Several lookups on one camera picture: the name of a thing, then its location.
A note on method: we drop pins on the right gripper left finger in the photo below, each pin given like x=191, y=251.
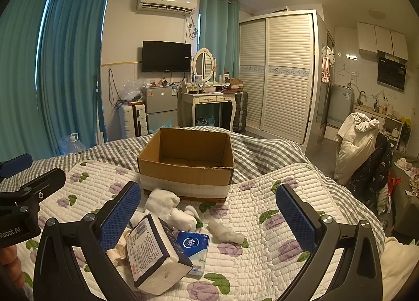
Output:
x=57, y=275

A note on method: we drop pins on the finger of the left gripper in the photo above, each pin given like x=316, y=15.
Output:
x=39, y=186
x=16, y=165

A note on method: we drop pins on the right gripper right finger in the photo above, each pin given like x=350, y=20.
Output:
x=358, y=273

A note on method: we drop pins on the white black tissue pack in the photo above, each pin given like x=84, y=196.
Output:
x=156, y=260

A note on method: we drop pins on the white cloth bundle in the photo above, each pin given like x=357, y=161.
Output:
x=164, y=205

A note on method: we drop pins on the blue tissue pack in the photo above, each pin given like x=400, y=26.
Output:
x=195, y=246

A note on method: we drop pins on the left hand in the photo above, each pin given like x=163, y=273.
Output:
x=10, y=260

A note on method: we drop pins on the clear water jug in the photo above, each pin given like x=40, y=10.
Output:
x=71, y=144

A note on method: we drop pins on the white mop stick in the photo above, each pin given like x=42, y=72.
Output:
x=100, y=125

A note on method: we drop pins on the floral quilted bed cover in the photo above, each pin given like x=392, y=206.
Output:
x=259, y=269

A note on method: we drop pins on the teal window curtain left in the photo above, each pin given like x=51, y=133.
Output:
x=50, y=55

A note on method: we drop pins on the white suitcase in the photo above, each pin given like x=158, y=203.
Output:
x=133, y=122

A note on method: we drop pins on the white clothes pile on chair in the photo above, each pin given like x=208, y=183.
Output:
x=356, y=141

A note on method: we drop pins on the small white sock roll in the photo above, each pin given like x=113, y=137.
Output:
x=225, y=234

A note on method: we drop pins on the grey checked duvet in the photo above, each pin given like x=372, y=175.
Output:
x=252, y=157

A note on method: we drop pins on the blue plastic bag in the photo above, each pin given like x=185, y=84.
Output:
x=162, y=127

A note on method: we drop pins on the small grey fridge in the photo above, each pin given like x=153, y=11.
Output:
x=161, y=107

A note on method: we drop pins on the grey washing machine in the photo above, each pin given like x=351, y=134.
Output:
x=340, y=105

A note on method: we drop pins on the brown cardboard box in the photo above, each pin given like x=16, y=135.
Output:
x=193, y=164

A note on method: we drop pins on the white dressing table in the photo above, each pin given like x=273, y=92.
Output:
x=189, y=102

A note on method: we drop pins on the dark suitcase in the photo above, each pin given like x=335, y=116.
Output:
x=239, y=123

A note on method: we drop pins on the black range hood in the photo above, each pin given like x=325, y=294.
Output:
x=391, y=73

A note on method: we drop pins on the white air conditioner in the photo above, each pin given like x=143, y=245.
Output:
x=183, y=7

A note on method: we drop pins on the oval vanity mirror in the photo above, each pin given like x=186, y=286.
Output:
x=203, y=64

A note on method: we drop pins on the white sliding wardrobe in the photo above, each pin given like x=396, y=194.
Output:
x=280, y=57

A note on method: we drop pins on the teal curtain centre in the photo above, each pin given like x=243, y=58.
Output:
x=219, y=33

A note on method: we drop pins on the black wall television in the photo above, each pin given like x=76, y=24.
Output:
x=166, y=57

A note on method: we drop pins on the white kitchen wall cabinets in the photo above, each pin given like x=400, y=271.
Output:
x=373, y=39

